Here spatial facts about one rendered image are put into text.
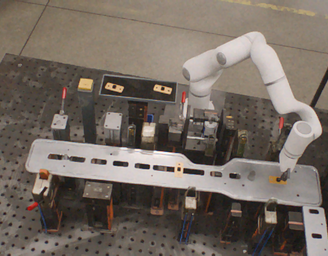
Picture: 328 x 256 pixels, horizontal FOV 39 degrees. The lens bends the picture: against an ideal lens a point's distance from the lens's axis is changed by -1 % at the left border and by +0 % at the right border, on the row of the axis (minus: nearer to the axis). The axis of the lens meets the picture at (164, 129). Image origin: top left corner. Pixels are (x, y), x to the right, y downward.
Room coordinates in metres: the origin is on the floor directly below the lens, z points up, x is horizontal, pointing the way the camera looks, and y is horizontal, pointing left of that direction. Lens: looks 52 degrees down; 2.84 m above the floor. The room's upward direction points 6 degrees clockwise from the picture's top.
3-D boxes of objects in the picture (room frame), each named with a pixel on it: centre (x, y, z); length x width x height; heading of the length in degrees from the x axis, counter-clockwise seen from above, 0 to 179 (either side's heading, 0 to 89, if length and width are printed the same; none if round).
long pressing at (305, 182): (1.19, -0.07, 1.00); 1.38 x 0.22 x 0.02; 90
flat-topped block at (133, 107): (1.53, 0.14, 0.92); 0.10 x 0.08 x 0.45; 90
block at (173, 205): (1.21, -0.09, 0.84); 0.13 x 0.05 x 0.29; 0
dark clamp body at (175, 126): (1.39, -0.05, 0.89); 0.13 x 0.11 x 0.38; 0
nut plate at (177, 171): (1.20, -0.09, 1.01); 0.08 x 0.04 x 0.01; 0
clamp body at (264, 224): (0.99, -0.50, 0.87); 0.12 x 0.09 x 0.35; 0
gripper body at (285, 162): (1.20, -0.55, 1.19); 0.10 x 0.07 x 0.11; 0
